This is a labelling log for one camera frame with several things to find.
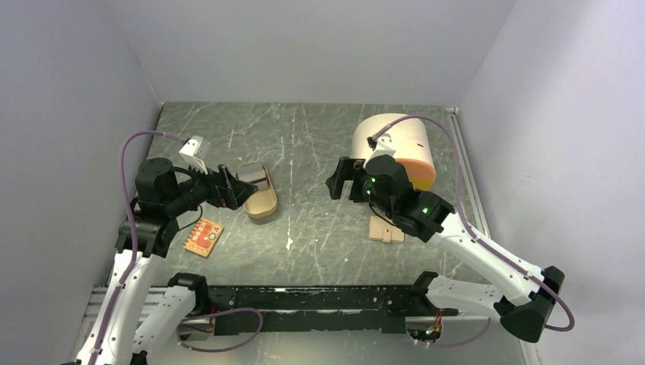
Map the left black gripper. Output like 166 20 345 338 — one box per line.
165 155 257 216

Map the grey credit card stack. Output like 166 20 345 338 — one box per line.
236 162 268 189

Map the tan oval tray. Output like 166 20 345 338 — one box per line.
243 166 278 219

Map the tan card holder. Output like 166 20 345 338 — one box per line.
368 215 405 244

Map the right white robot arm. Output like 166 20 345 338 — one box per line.
326 155 565 343

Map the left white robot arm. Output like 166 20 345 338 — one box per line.
74 157 258 364

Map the orange patterned card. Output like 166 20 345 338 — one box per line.
183 218 224 258

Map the cream orange drawer box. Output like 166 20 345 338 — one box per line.
350 113 437 191

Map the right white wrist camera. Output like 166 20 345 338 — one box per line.
365 135 396 163

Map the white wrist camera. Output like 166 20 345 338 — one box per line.
365 135 396 163
179 135 211 174

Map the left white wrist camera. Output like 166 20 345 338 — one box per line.
179 135 211 174

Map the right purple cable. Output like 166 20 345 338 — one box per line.
371 114 576 333

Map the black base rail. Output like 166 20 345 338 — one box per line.
160 272 459 338

